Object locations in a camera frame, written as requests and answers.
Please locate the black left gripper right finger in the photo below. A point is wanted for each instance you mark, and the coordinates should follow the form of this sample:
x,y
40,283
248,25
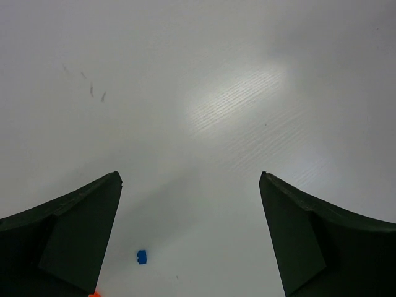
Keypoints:
x,y
324,250

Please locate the small blue lego brick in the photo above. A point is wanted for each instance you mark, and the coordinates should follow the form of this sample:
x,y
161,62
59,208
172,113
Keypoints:
x,y
141,256

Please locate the orange round lego piece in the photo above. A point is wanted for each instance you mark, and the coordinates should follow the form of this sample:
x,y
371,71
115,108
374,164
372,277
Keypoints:
x,y
95,294

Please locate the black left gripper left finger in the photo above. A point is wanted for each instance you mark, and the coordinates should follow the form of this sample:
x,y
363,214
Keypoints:
x,y
57,248

